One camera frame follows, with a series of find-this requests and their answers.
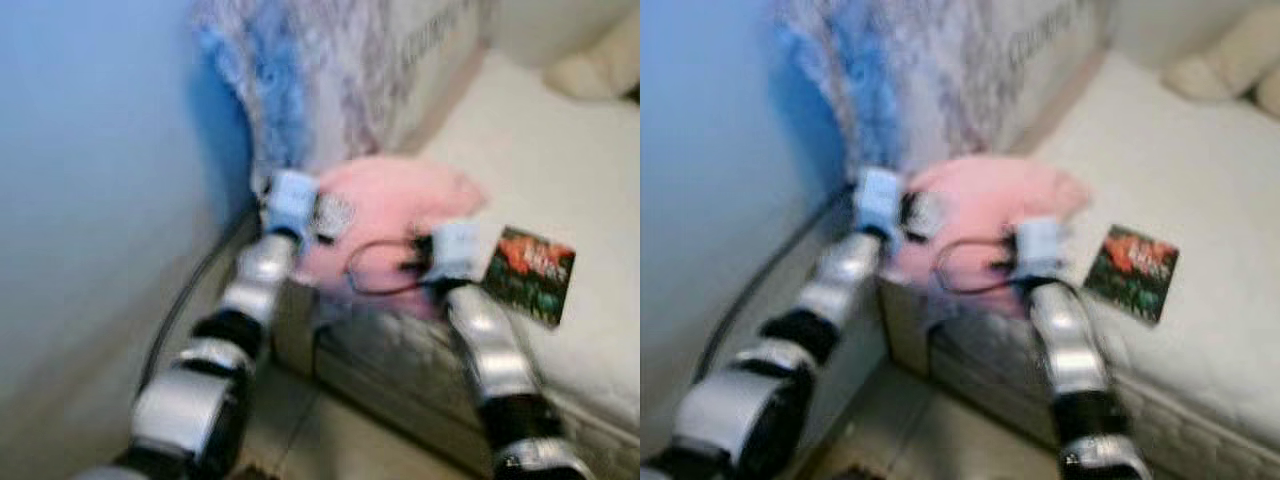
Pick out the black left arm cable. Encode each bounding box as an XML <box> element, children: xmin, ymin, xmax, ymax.
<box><xmin>140</xmin><ymin>205</ymin><xmax>261</xmax><ymax>401</ymax></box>
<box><xmin>695</xmin><ymin>195</ymin><xmax>851</xmax><ymax>386</ymax></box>

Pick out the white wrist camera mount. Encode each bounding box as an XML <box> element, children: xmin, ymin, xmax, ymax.
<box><xmin>1015</xmin><ymin>218</ymin><xmax>1066</xmax><ymax>281</ymax></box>
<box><xmin>262</xmin><ymin>170</ymin><xmax>319</xmax><ymax>239</ymax></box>
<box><xmin>853</xmin><ymin>167</ymin><xmax>906</xmax><ymax>236</ymax></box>
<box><xmin>430</xmin><ymin>222</ymin><xmax>483</xmax><ymax>283</ymax></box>

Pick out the dark book with red print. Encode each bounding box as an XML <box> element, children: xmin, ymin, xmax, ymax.
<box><xmin>480</xmin><ymin>225</ymin><xmax>578</xmax><ymax>329</ymax></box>
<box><xmin>1082</xmin><ymin>225</ymin><xmax>1181</xmax><ymax>326</ymax></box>

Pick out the grey lettered headboard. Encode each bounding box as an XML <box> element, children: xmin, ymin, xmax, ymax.
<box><xmin>390</xmin><ymin>0</ymin><xmax>496</xmax><ymax>151</ymax></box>
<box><xmin>1000</xmin><ymin>0</ymin><xmax>1111</xmax><ymax>151</ymax></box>

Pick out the beige plush toy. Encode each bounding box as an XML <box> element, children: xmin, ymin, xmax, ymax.
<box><xmin>1255</xmin><ymin>68</ymin><xmax>1280</xmax><ymax>119</ymax></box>
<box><xmin>545</xmin><ymin>8</ymin><xmax>641</xmax><ymax>103</ymax></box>
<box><xmin>1165</xmin><ymin>10</ymin><xmax>1280</xmax><ymax>103</ymax></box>

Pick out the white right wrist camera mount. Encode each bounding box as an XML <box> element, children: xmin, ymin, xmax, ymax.
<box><xmin>430</xmin><ymin>222</ymin><xmax>483</xmax><ymax>283</ymax></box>
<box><xmin>1015</xmin><ymin>218</ymin><xmax>1066</xmax><ymax>281</ymax></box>

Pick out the grey bed frame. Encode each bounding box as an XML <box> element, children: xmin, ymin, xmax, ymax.
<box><xmin>875</xmin><ymin>280</ymin><xmax>1071</xmax><ymax>476</ymax></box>
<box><xmin>270</xmin><ymin>280</ymin><xmax>501</xmax><ymax>476</ymax></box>

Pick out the pink pillow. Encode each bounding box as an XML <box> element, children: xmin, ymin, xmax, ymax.
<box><xmin>290</xmin><ymin>155</ymin><xmax>491</xmax><ymax>321</ymax></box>
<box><xmin>885</xmin><ymin>153</ymin><xmax>1091</xmax><ymax>316</ymax></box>

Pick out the blue purple patterned pillow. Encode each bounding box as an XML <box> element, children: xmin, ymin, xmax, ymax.
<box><xmin>775</xmin><ymin>0</ymin><xmax>1031</xmax><ymax>176</ymax></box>
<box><xmin>195</xmin><ymin>0</ymin><xmax>421</xmax><ymax>176</ymax></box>

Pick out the white quilted mattress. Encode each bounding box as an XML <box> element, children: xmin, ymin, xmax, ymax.
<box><xmin>925</xmin><ymin>50</ymin><xmax>1280</xmax><ymax>480</ymax></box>
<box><xmin>315</xmin><ymin>50</ymin><xmax>641</xmax><ymax>480</ymax></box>

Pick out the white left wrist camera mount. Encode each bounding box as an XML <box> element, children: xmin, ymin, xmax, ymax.
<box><xmin>853</xmin><ymin>167</ymin><xmax>906</xmax><ymax>236</ymax></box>
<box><xmin>262</xmin><ymin>170</ymin><xmax>319</xmax><ymax>239</ymax></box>

